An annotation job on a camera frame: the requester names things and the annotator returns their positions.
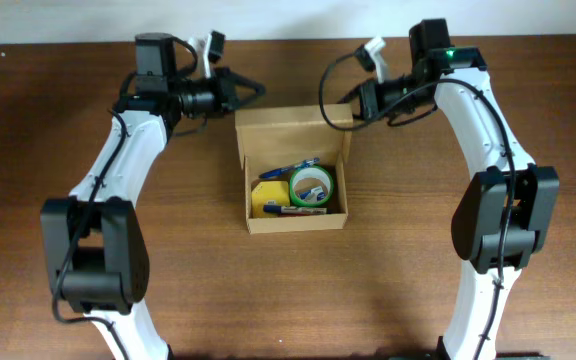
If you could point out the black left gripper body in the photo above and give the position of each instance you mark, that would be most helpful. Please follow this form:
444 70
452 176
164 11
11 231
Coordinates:
226 91

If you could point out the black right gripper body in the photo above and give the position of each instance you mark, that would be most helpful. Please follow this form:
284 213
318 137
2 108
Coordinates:
368 100

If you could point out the brown cardboard box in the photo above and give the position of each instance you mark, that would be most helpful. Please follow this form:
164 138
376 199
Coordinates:
271 138

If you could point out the blue ballpoint pen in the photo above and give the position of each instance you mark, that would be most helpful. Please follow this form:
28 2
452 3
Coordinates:
286 169

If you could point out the green tape roll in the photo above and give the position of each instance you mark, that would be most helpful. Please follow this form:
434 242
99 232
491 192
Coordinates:
307 178

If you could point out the yellow spiral notepad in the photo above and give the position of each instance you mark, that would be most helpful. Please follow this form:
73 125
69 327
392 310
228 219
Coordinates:
269 192

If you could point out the white blue staples box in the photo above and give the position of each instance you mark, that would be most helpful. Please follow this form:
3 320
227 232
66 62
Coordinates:
313 195

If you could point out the blue white board marker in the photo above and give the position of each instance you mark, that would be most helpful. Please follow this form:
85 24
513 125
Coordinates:
293 210

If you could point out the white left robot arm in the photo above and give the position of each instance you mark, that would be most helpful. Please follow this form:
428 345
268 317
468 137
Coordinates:
95 254

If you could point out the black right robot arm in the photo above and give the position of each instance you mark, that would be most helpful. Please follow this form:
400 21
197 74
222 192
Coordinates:
503 217

